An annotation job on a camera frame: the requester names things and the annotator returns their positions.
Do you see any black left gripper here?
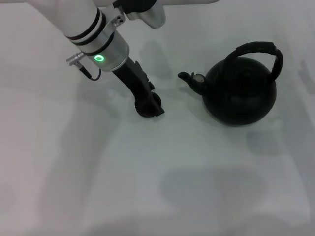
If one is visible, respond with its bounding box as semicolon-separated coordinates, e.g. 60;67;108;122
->
115;58;165;118

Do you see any black teacup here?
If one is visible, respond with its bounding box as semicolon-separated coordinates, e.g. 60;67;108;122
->
134;92;163;118

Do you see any black teapot with handle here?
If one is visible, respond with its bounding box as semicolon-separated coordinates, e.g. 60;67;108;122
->
177;41;284;127

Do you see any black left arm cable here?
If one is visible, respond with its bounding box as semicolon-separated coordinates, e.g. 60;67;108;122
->
66;51;102;81

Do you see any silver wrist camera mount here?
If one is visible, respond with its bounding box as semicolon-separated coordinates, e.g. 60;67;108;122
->
113;0;166;30

